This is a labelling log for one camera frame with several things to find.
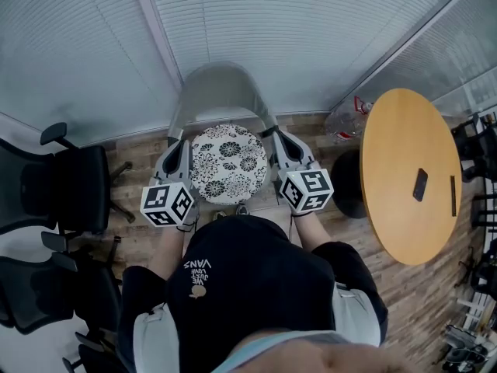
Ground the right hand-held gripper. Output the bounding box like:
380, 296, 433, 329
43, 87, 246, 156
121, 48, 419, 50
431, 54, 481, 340
271, 130, 335, 214

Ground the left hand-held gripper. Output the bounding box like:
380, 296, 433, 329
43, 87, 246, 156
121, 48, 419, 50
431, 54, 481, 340
139, 138, 200, 228

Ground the round floral black white cushion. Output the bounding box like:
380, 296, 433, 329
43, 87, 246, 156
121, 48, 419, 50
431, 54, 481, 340
189, 124, 269, 205

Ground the grey armchair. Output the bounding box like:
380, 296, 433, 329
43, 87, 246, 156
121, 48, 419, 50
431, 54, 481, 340
166, 61, 281, 211

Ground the person's right forearm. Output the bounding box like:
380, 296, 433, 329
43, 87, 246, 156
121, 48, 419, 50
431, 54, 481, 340
293, 210, 331, 252

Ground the person's left forearm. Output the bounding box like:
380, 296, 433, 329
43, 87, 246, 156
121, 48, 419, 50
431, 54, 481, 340
149, 225, 187, 281

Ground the black office chair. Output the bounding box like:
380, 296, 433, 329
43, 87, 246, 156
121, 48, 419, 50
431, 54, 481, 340
61, 330, 129, 373
0, 231, 125, 336
450, 110, 497, 182
0, 121, 136, 236

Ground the clear plastic jug red cap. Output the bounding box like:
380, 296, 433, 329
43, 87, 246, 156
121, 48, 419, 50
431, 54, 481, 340
325, 95, 374, 144

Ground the round wooden table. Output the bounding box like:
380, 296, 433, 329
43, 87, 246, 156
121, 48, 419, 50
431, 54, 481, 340
330, 87, 464, 267

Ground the person's black t-shirt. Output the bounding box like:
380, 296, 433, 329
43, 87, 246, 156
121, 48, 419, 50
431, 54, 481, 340
116, 214, 389, 373

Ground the black phone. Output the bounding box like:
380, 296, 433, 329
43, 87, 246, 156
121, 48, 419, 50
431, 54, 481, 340
412, 168, 429, 203

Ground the black bar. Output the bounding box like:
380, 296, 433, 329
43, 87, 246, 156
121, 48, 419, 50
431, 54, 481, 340
449, 175, 458, 218

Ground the person's masked face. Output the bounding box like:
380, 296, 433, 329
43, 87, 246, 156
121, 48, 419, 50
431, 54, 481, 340
211, 328, 420, 373

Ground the person's right grey shoulder strap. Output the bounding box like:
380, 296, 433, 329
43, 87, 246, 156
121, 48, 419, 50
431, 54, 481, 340
332, 281, 381, 347

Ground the person's grey shoulder strap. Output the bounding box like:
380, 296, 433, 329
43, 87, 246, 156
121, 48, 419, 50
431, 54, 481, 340
332, 281, 381, 347
133, 303, 182, 373

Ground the person's left grey shoulder strap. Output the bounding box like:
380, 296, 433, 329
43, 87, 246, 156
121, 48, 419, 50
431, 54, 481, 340
133, 303, 182, 373

